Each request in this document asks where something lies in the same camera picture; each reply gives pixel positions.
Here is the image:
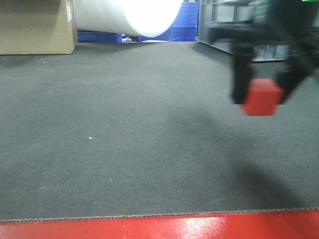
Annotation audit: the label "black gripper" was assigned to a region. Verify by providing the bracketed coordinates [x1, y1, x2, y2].
[206, 0, 319, 105]

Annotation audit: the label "red magnetic cube block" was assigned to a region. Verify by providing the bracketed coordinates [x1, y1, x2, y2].
[241, 78, 284, 116]

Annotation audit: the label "grey metal shelf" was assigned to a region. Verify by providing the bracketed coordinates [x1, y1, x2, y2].
[198, 0, 289, 62]

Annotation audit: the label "blue plastic crates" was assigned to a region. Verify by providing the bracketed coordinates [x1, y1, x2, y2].
[76, 1, 199, 43]

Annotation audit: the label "white foam roll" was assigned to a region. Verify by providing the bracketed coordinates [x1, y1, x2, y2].
[73, 0, 182, 37]

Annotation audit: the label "dark grey carpet mat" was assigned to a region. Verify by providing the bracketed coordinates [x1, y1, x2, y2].
[0, 42, 319, 221]

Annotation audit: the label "cardboard box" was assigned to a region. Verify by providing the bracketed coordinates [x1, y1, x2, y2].
[0, 0, 78, 55]

